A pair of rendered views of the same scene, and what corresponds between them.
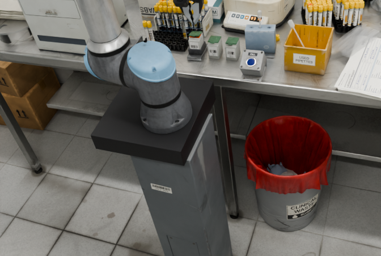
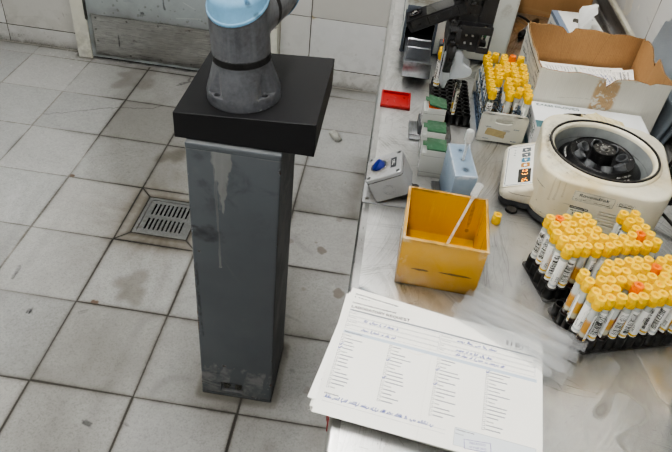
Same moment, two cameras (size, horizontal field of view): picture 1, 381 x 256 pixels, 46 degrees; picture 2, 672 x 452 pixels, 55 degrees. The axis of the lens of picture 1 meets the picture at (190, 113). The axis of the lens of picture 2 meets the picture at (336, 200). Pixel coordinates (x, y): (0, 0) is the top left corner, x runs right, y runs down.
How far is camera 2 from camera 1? 127 cm
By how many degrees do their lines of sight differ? 48
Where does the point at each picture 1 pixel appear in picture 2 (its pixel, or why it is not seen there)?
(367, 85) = (362, 337)
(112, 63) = not seen: outside the picture
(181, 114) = (221, 91)
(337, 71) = (412, 301)
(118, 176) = not seen: hidden behind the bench
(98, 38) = not seen: outside the picture
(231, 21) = (513, 151)
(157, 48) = not seen: outside the picture
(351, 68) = (415, 317)
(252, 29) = (453, 151)
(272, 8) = (543, 180)
